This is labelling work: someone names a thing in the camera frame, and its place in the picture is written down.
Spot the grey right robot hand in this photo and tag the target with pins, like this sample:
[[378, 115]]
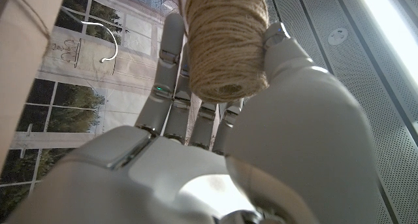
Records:
[[294, 136]]

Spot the jute twine spool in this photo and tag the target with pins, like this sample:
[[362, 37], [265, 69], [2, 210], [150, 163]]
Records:
[[225, 47]]

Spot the jute thread strand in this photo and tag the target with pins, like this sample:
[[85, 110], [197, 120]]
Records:
[[48, 42]]

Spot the white ceiling smoke detector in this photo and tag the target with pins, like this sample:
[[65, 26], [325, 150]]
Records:
[[337, 36]]

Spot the ceiling light panel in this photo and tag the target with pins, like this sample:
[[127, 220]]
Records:
[[392, 21]]

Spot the printed window backdrop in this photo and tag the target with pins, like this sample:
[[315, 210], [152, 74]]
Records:
[[81, 96]]

